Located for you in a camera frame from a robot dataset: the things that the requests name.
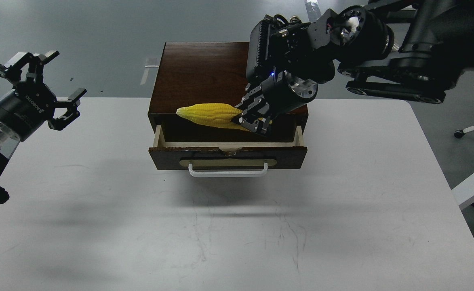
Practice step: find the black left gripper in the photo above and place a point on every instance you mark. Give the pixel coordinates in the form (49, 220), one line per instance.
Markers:
(24, 108)

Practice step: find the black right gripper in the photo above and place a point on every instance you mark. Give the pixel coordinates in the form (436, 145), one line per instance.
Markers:
(281, 92)

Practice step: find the yellow corn cob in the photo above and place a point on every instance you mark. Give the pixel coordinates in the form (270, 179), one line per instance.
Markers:
(218, 115)

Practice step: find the wooden drawer with white handle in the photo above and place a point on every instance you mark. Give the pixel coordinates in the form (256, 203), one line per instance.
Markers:
(227, 159)

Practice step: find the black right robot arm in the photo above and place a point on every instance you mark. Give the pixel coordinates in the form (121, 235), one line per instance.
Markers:
(411, 50)

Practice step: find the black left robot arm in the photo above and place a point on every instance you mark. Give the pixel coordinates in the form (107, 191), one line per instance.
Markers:
(6, 133)

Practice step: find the dark wooden drawer cabinet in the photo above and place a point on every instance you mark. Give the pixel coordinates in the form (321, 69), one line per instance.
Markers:
(208, 72)

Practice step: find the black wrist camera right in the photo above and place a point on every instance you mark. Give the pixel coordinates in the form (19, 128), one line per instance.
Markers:
(272, 44)

